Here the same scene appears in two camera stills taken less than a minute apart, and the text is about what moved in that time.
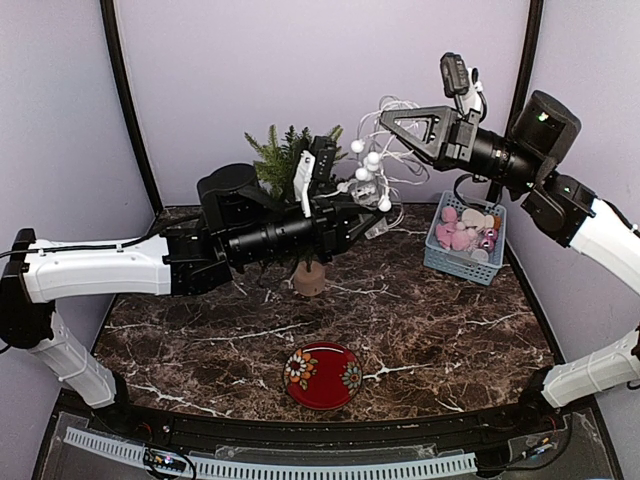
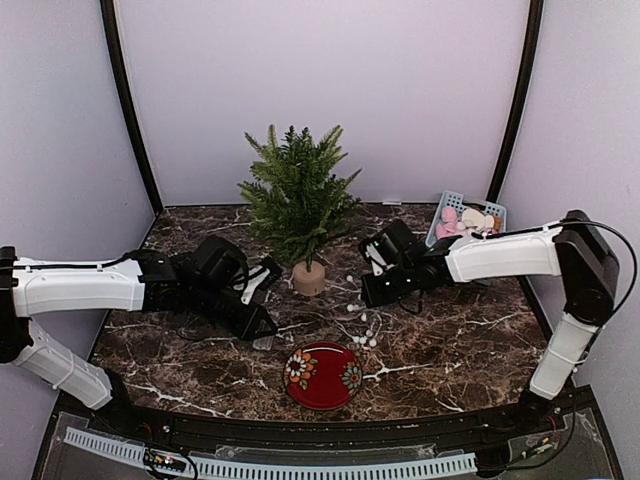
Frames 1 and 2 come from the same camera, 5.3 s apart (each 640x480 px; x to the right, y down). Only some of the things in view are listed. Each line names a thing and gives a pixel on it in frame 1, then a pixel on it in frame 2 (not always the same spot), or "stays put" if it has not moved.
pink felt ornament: x=448 y=236 stays put
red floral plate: x=322 y=376 stays put
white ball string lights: x=385 y=158 to x=368 y=336
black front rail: x=155 y=423 stays put
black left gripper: x=332 y=219 to x=247 y=327
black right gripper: x=448 y=141 to x=372 y=294
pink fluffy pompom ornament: x=449 y=214 stays put
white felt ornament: x=474 y=217 stays put
